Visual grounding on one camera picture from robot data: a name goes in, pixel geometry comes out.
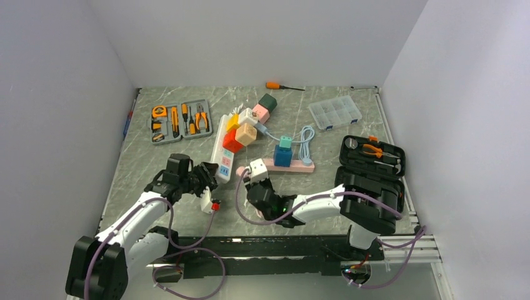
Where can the black plastic tool case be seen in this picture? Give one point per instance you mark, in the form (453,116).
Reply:
(353,163)

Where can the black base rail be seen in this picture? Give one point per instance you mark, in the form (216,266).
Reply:
(268,255)

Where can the red cube socket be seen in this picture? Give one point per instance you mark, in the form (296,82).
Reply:
(230,143)

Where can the pink cube socket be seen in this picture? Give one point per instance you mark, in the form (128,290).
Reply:
(262,113)

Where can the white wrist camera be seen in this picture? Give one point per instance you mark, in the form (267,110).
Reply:
(257,171)
(207,203)

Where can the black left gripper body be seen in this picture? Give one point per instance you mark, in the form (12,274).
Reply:
(197,180)

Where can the beige cube socket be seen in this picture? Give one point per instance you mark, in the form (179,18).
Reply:
(246,134)

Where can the white power strip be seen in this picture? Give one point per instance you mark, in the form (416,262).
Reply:
(221,156)

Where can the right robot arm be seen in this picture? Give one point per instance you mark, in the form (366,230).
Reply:
(369,217)

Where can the white cube socket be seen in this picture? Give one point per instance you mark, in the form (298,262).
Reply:
(247,116)

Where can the orange handled pliers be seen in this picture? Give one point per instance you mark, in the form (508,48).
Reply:
(371,150)

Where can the grey tool tray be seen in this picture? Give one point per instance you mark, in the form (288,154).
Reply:
(170,123)

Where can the yellow cube socket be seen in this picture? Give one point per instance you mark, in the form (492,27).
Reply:
(232,123)

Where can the dark green cube socket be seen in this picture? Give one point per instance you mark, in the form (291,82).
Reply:
(268,102)

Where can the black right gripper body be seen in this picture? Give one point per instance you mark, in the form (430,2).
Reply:
(265,184)

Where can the steel claw hammer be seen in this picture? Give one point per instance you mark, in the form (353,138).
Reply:
(394,168)

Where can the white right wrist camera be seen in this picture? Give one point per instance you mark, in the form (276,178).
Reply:
(257,171)

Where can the teal plug adapter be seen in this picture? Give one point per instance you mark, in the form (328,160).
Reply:
(285,142)

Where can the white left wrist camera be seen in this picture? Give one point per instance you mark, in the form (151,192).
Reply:
(207,203)

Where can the clear plastic organizer box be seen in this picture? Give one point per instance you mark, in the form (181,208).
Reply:
(334,113)

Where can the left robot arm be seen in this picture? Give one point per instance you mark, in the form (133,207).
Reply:
(101,266)

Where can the orange handled screwdriver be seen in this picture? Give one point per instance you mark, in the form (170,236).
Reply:
(277,86)

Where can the blue cube socket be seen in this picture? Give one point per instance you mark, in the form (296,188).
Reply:
(282,157)

